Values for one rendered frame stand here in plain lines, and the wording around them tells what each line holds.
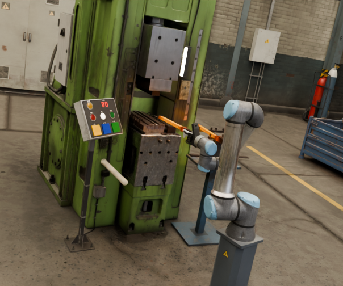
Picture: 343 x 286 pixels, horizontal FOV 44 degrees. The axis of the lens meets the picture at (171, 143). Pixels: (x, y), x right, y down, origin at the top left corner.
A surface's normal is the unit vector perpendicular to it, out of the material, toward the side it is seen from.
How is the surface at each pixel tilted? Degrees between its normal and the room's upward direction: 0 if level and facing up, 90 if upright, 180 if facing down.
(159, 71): 90
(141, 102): 90
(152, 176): 90
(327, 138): 89
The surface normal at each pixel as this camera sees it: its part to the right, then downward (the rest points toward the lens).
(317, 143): -0.89, -0.03
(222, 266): -0.76, 0.05
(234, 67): 0.33, 0.32
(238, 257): -0.10, 0.26
